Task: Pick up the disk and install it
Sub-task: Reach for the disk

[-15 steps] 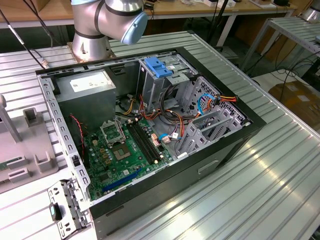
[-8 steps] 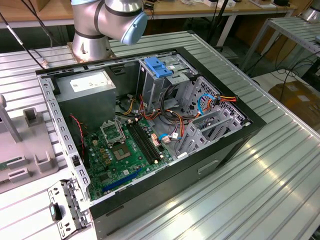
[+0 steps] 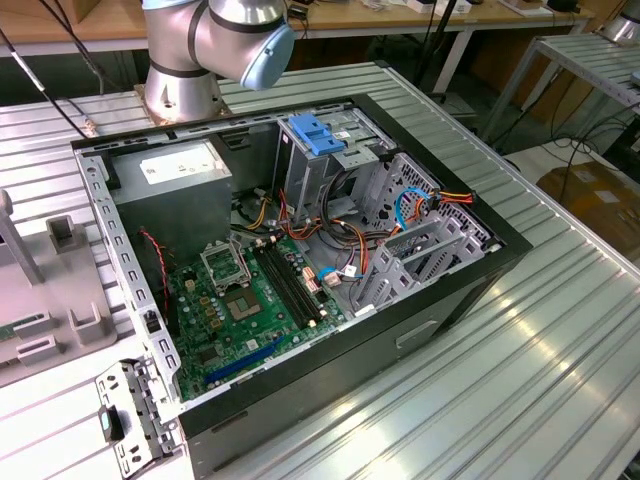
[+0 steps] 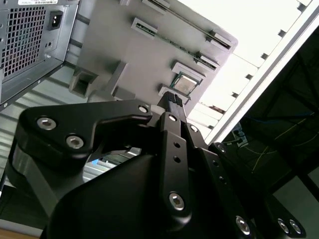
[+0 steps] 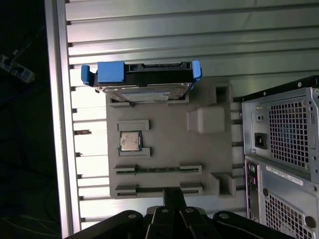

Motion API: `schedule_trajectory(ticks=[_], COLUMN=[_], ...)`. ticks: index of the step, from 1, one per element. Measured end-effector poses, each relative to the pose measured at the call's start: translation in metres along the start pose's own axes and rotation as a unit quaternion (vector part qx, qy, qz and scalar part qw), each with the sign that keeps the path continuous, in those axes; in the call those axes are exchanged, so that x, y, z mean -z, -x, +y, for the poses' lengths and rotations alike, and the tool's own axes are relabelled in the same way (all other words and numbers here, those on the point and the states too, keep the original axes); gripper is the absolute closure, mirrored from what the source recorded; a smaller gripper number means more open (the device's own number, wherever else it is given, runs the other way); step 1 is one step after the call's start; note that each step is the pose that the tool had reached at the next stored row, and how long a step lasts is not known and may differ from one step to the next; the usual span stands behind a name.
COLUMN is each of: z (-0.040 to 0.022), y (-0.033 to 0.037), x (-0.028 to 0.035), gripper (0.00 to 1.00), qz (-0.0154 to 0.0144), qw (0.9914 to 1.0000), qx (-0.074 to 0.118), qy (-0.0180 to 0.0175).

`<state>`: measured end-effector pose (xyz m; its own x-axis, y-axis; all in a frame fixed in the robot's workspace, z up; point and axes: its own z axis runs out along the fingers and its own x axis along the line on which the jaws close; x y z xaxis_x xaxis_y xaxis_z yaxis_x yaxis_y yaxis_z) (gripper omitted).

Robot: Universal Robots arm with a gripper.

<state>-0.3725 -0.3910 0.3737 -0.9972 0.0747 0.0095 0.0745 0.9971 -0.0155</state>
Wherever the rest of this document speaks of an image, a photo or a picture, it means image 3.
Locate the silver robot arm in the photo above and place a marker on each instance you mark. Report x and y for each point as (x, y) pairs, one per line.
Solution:
(175, 40)

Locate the metal disk bay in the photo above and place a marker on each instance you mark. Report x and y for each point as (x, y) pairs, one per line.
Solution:
(395, 277)

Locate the black RAM slot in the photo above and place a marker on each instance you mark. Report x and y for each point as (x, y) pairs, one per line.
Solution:
(298, 277)
(284, 287)

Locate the metal optical drive cage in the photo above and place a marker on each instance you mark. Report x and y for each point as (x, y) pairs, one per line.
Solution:
(307, 175)

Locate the CPU socket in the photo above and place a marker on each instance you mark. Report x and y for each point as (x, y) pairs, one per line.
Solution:
(243, 306)

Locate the blue plastic drive latch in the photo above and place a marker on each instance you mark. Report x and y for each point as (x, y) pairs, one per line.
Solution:
(315, 137)

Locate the green motherboard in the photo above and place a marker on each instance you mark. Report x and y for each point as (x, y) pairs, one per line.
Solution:
(250, 340)

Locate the black open PC case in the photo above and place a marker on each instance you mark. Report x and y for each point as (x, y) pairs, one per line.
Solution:
(350, 380)

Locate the blue expansion slot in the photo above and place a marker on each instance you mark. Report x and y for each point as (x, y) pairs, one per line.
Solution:
(240, 363)

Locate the grey power supply unit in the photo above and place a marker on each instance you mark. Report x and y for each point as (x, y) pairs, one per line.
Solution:
(175, 215)

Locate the black case fan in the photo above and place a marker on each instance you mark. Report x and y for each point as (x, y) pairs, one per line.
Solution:
(150, 280)

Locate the black plastic retainer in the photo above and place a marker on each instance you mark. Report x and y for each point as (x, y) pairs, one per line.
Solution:
(114, 175)

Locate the small black device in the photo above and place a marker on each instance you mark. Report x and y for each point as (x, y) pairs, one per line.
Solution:
(298, 11)

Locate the black stand pole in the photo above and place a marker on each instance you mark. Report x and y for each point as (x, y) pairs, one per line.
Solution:
(437, 40)

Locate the white papers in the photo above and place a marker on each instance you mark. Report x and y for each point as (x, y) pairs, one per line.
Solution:
(380, 4)

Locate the white box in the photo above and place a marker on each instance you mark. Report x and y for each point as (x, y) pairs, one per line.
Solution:
(420, 6)

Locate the large cardboard box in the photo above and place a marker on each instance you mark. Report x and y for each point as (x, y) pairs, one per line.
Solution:
(590, 200)

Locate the grey parts rack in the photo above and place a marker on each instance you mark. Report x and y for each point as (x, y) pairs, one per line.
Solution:
(50, 280)

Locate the black latch teal label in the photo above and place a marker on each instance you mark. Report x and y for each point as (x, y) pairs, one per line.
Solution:
(111, 424)

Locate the metal slat side table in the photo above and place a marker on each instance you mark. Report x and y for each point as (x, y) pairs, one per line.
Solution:
(575, 55)

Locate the green RAM stick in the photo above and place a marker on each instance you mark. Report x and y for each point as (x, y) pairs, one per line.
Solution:
(6, 332)

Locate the black desk device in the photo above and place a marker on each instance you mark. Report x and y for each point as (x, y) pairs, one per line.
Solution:
(562, 5)

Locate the small black switch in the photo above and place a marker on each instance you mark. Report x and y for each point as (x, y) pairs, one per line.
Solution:
(151, 324)

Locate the hinged metal slot bracket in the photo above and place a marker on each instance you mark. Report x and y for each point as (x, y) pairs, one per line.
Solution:
(135, 390)

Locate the wooden desk white frame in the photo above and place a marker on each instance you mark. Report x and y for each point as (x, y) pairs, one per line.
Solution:
(500, 19)

